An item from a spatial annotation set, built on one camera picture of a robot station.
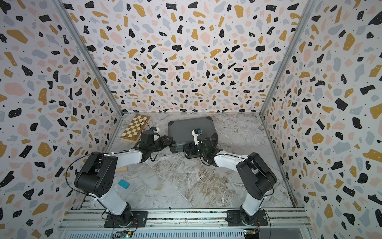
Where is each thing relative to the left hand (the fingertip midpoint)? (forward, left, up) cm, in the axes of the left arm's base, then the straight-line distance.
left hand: (172, 139), depth 94 cm
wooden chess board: (+12, +30, -6) cm, 33 cm away
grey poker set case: (+5, -5, +1) cm, 7 cm away
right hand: (-6, -10, +1) cm, 12 cm away
